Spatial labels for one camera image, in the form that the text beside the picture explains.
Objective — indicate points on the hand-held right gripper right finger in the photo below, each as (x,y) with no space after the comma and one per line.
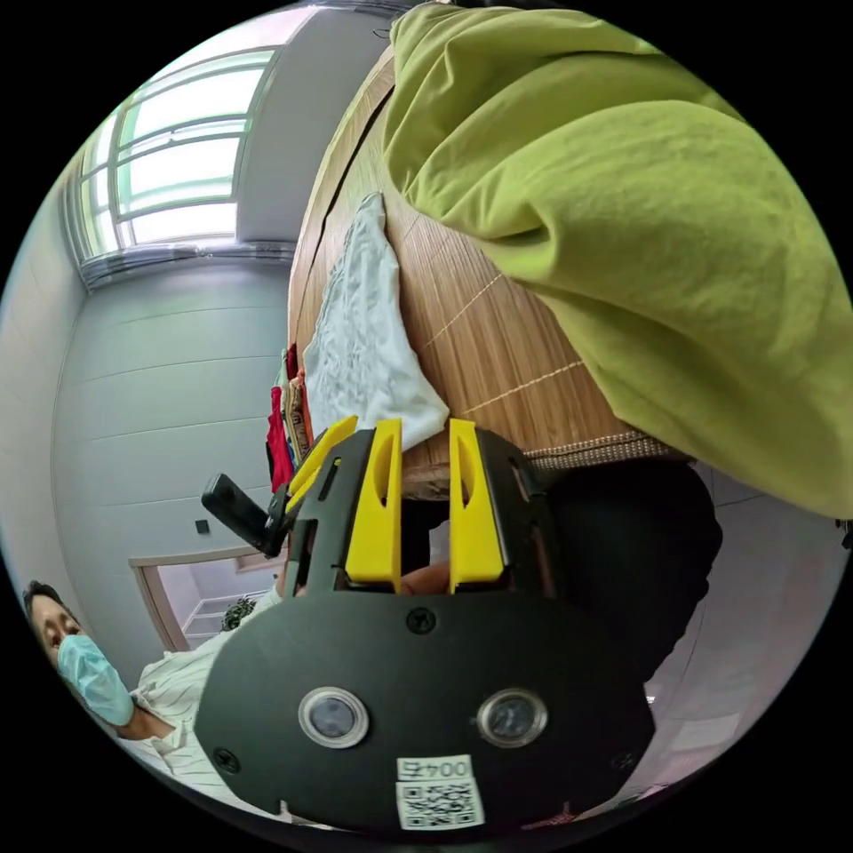
(474,513)

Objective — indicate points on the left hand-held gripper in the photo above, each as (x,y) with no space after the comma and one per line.
(280,523)

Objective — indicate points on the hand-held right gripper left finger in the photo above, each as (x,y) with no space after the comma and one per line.
(376,513)

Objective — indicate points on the white t-shirt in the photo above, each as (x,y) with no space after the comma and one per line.
(360,333)

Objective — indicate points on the person's right hand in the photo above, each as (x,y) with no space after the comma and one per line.
(426,578)

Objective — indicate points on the person's left hand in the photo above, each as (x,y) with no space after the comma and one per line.
(288,574)

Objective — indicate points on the stack of folded clothes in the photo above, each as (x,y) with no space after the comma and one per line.
(283,440)

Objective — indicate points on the green plant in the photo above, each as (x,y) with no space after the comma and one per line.
(238,613)

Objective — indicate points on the person's body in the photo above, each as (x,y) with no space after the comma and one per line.
(180,680)

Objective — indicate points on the window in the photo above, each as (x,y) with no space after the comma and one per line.
(180,166)

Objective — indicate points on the heap of unfolded clothes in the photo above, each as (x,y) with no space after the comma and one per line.
(633,233)

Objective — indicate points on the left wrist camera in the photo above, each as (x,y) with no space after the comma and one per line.
(233,506)

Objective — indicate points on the wooden door frame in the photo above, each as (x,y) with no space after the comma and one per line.
(150,600)

